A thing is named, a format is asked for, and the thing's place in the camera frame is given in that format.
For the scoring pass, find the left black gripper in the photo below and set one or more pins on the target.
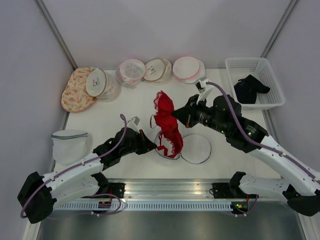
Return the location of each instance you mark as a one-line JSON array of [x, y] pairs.
[[146, 144]]

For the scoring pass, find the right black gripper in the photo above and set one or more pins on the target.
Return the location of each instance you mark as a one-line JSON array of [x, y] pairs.
[[186, 114]]

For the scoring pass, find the red bra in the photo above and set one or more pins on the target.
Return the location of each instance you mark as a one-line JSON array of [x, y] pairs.
[[169, 140]]

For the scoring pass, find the white mesh bag blue zipper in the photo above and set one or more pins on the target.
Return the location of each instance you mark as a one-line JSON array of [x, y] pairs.
[[196, 149]]

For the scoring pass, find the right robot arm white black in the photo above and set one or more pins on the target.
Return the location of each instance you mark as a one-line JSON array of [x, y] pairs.
[[299, 186]]

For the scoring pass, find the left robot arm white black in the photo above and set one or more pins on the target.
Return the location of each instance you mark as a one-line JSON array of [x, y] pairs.
[[40, 195]]

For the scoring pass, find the white pink trim flat bag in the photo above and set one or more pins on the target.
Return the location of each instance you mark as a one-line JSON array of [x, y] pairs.
[[188, 69]]

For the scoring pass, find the beige bag bra logo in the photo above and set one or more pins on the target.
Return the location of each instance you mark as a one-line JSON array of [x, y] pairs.
[[158, 72]]

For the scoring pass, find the black bra in basket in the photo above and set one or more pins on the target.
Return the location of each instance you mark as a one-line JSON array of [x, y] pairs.
[[246, 89]]

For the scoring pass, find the white bag pink zipper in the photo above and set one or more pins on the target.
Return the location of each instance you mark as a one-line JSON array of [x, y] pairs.
[[130, 72]]

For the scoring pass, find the white bag bra logo left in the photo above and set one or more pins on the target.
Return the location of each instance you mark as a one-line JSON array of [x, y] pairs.
[[102, 85]]

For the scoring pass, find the white mesh bag blue trim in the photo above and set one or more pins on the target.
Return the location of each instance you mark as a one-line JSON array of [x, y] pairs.
[[70, 145]]

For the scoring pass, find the floral orange laundry bag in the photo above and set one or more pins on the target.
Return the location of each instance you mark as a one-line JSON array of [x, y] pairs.
[[75, 98]]

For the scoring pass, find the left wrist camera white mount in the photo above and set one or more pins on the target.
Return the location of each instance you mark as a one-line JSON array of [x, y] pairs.
[[133, 123]]

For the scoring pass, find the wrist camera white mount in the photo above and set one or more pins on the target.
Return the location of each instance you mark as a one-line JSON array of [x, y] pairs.
[[133, 123], [204, 88]]

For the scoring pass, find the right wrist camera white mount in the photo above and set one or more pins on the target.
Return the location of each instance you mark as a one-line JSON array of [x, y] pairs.
[[204, 88]]

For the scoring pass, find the aluminium mounting rail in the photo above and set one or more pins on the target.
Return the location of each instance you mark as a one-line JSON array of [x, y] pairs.
[[168, 189]]

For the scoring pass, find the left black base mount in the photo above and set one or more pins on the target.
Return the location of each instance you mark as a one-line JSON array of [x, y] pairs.
[[115, 188]]

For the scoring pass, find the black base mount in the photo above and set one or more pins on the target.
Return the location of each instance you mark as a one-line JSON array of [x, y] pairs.
[[115, 188], [221, 190]]

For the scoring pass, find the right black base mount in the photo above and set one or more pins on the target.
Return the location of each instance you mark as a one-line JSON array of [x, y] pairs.
[[221, 190]]

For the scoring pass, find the white slotted cable duct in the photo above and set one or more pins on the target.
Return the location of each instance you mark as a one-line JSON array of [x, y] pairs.
[[93, 205]]

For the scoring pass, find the right corner aluminium post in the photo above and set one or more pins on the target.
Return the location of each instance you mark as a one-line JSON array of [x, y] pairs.
[[279, 27]]

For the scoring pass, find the corner aluminium post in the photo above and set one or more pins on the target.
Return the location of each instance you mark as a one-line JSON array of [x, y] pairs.
[[40, 4], [279, 27]]

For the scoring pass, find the left corner aluminium post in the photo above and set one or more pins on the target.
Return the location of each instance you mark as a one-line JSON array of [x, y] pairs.
[[40, 4]]

